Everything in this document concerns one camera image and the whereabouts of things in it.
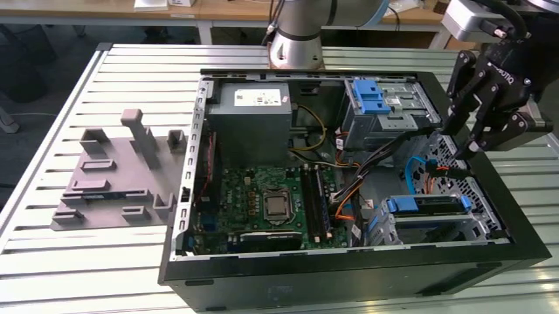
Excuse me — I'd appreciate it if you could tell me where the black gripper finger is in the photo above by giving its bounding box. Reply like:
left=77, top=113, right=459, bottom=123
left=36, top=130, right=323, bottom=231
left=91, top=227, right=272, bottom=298
left=439, top=50, right=482, bottom=137
left=454, top=69, right=550, bottom=161

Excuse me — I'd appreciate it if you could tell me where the orange wire with black connector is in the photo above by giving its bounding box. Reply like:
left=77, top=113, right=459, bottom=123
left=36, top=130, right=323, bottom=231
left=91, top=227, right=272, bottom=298
left=418, top=159, right=472, bottom=197

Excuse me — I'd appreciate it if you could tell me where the hard disk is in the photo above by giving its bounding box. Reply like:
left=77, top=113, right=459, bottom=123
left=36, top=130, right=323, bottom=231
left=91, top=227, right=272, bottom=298
left=386, top=195, right=472, bottom=217

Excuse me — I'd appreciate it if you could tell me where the metal disk bay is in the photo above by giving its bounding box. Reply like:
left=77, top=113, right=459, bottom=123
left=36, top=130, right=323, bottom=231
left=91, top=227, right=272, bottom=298
left=378, top=194, right=499, bottom=247

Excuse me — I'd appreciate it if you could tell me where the blue drive latch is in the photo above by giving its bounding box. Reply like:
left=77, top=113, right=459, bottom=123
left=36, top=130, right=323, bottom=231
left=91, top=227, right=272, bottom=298
left=352, top=79, right=394, bottom=115

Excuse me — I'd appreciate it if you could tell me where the grey power supply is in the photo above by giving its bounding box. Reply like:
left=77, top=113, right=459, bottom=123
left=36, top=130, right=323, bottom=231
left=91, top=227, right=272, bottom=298
left=204, top=81, right=295, bottom=167

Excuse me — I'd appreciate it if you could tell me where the silver CPU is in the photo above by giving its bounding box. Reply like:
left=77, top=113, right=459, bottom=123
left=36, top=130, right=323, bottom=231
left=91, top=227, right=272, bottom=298
left=264, top=196, right=292, bottom=217

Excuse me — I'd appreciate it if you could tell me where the black CPU socket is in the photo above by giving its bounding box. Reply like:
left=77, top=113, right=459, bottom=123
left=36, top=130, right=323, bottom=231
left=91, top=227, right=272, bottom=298
left=259, top=187, right=299, bottom=227

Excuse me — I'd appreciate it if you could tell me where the green motherboard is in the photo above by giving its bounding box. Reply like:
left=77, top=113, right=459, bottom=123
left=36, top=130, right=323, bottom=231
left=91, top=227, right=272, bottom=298
left=191, top=165, right=352, bottom=254

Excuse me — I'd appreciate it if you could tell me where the black case fan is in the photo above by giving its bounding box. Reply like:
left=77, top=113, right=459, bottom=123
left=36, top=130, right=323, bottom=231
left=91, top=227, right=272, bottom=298
left=193, top=130, right=224, bottom=212

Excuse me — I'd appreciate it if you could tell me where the wooden desk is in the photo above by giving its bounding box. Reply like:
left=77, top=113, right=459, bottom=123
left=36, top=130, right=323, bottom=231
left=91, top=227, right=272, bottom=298
left=0, top=0, right=464, bottom=45

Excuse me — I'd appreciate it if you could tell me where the black graphics card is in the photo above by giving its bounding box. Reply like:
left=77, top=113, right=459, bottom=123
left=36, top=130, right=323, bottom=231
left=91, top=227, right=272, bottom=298
left=225, top=230, right=304, bottom=253

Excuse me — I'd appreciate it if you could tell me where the black PC case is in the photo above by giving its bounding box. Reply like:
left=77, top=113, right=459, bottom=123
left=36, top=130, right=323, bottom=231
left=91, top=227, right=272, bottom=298
left=156, top=67, right=552, bottom=311

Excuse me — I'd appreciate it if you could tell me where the grey parts rack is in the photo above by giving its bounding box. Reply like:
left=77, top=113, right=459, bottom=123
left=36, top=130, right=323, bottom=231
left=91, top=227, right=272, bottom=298
left=48, top=108, right=192, bottom=233

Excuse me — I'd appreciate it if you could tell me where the black chair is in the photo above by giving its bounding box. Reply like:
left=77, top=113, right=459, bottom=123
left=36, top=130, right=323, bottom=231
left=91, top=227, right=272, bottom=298
left=0, top=24, right=57, bottom=103

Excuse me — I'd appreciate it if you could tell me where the silver camera bracket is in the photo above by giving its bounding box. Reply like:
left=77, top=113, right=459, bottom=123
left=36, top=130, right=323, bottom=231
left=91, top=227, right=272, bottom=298
left=526, top=99, right=555, bottom=133

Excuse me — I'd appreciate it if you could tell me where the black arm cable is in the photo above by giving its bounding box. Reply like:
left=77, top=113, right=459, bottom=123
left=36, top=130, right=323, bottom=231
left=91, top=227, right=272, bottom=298
left=491, top=0, right=532, bottom=41

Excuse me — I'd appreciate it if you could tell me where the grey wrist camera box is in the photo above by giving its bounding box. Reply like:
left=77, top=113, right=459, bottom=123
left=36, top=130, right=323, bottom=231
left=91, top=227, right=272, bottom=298
left=440, top=0, right=510, bottom=43

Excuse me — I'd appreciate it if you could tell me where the blue wire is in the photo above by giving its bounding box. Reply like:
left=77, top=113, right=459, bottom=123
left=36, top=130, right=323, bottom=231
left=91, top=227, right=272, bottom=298
left=403, top=155, right=439, bottom=198

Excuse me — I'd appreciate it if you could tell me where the black wire bundle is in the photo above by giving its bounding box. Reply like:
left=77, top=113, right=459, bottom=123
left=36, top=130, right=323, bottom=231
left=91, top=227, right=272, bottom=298
left=348, top=129, right=436, bottom=248

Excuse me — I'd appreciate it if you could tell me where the orange wire with white label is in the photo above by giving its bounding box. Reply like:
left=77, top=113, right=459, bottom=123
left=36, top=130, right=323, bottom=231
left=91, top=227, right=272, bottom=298
left=334, top=129, right=351, bottom=151

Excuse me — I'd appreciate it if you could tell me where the yellow wire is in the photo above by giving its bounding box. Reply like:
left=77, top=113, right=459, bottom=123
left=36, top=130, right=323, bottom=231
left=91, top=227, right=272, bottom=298
left=287, top=103, right=330, bottom=152

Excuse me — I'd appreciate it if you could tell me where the thin orange wire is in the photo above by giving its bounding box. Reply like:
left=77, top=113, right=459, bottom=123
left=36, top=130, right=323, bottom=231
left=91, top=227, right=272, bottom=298
left=334, top=185, right=364, bottom=224

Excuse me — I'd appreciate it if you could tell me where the red twisted fan wire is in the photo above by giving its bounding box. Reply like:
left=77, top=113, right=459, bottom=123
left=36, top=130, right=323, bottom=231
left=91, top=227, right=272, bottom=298
left=196, top=133, right=219, bottom=203

